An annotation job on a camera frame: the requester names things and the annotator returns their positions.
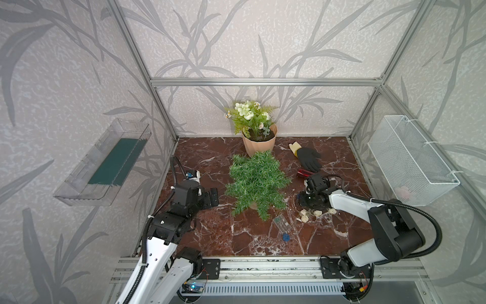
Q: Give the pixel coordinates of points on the clear plastic wall tray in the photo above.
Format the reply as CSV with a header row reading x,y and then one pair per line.
x,y
99,176

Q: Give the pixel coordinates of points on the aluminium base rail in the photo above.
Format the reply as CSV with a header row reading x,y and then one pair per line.
x,y
307,269

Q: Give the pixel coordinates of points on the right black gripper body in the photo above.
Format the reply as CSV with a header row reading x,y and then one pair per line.
x,y
307,200

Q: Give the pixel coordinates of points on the small green christmas tree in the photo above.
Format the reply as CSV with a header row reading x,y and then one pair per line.
x,y
257,180

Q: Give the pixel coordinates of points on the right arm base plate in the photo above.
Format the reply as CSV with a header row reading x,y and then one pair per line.
x,y
330,268

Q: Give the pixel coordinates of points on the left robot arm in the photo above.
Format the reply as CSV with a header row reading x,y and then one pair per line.
x,y
164,271

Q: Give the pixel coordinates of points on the white wire mesh basket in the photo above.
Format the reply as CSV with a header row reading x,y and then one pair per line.
x,y
414,170

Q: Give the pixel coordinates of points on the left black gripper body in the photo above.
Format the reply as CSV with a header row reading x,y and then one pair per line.
x,y
206,202

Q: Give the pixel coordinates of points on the red handled tool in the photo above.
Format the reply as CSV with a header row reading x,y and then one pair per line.
x,y
302,173

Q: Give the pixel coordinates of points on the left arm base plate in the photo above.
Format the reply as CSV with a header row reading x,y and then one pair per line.
x,y
210,269

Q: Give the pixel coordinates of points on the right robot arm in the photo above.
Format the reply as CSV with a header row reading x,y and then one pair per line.
x,y
396,235

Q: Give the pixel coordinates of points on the black and yellow glove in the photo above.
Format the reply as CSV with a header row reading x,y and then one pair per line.
x,y
309,158

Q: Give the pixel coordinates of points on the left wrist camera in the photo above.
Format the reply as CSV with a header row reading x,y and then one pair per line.
x,y
193,175

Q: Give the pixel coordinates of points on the potted white flower plant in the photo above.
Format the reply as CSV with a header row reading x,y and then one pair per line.
x,y
254,121

